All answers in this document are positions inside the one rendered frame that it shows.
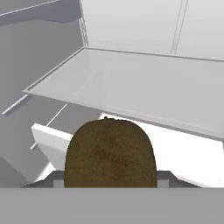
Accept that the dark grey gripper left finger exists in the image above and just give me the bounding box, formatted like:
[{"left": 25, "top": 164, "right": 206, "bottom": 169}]
[{"left": 22, "top": 171, "right": 66, "bottom": 189}]

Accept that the brown kiwi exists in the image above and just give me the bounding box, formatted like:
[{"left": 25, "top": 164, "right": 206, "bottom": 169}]
[{"left": 63, "top": 115, "right": 158, "bottom": 189}]

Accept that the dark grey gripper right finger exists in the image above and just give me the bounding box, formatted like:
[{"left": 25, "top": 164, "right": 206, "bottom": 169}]
[{"left": 157, "top": 171, "right": 202, "bottom": 189}]

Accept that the white fridge drawer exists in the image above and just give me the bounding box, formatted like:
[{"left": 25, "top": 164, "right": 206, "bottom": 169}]
[{"left": 31, "top": 113, "right": 224, "bottom": 189}]

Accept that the glass fridge shelf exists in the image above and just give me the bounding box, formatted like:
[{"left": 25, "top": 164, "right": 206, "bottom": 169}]
[{"left": 23, "top": 46, "right": 224, "bottom": 140}]

